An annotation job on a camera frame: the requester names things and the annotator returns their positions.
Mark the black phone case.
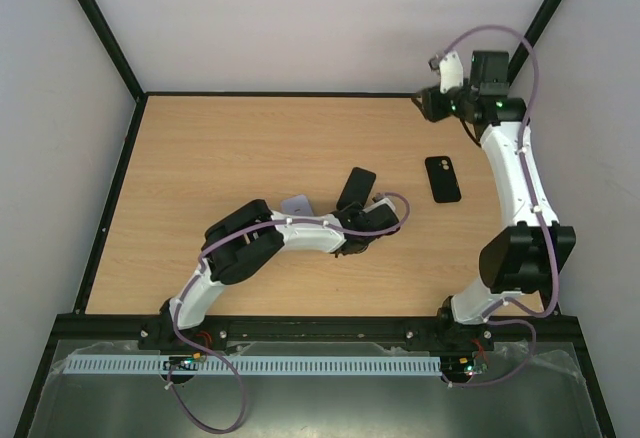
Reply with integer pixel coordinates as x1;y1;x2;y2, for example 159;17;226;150
336;167;377;210
425;156;462;204

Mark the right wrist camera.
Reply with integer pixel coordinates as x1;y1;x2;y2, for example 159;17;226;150
429;51;464;94

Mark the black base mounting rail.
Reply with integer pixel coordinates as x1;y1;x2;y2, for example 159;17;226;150
137;315;496;352

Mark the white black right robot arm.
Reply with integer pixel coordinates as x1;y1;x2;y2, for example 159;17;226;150
413;50;576;350

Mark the white slotted cable duct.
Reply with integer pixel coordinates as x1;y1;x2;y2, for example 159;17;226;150
62;354;441;377

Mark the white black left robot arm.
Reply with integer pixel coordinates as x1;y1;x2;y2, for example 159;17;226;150
161;194;406;331

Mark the black enclosure frame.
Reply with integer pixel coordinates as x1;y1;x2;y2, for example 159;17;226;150
9;0;619;438

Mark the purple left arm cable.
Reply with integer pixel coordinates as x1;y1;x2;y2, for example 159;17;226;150
167;190;412;433

